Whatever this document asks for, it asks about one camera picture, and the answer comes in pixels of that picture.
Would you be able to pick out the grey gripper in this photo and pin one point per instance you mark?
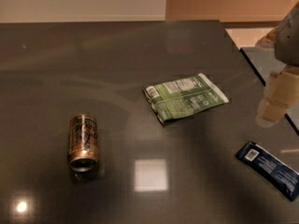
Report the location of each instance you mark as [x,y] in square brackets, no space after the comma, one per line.
[288,44]

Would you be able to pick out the orange soda can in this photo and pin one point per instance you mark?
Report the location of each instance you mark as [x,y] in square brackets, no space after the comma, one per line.
[83,150]

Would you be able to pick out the dark blue snack packet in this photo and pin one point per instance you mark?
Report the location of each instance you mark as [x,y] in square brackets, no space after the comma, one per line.
[279,174]

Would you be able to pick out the green snack bag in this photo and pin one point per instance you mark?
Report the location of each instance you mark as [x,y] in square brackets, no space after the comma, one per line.
[184,97]

